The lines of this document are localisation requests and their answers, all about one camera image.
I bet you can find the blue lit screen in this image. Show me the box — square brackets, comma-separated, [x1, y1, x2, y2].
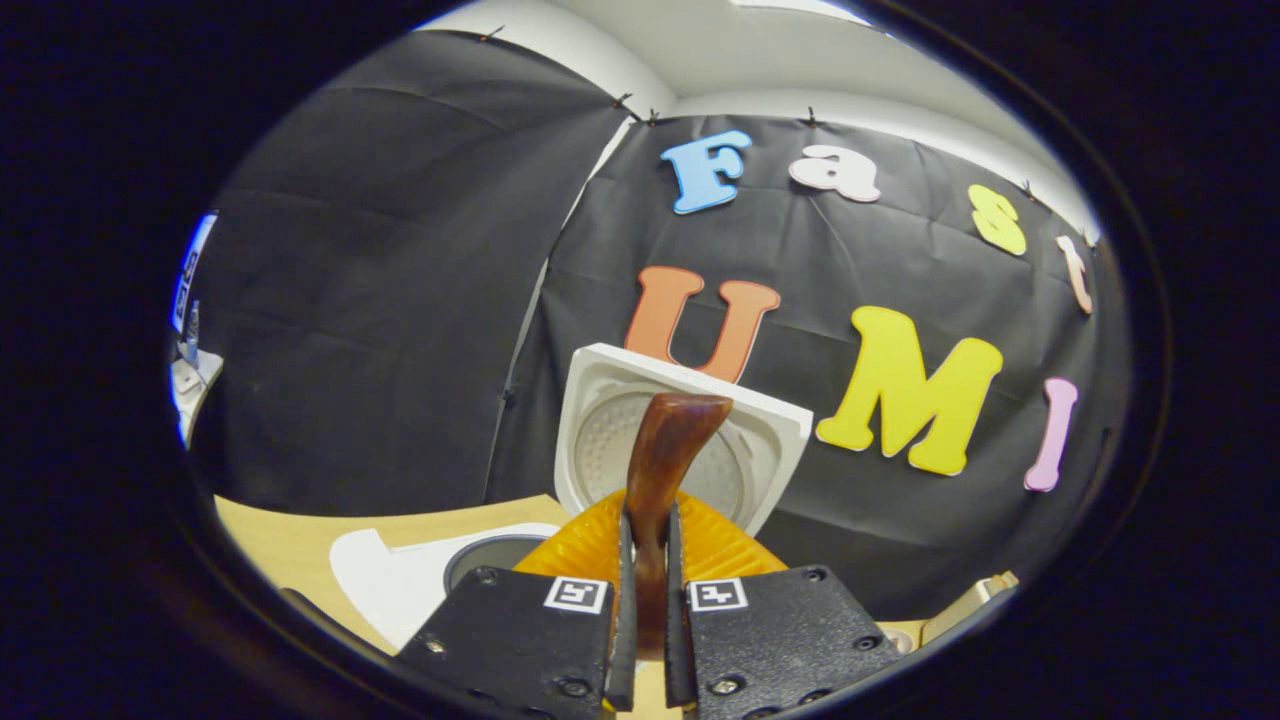
[172, 212, 218, 336]

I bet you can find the brown wooden spoon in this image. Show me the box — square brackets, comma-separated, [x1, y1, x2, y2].
[625, 393, 734, 661]

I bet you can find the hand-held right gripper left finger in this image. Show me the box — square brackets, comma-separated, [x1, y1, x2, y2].
[395, 490, 638, 720]

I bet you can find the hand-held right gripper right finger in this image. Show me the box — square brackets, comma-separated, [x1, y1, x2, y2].
[665, 490, 906, 720]

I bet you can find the white rice cooker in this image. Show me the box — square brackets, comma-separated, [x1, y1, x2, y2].
[330, 343, 813, 651]

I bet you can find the white equipment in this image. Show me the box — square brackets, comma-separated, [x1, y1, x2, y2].
[170, 350, 223, 441]

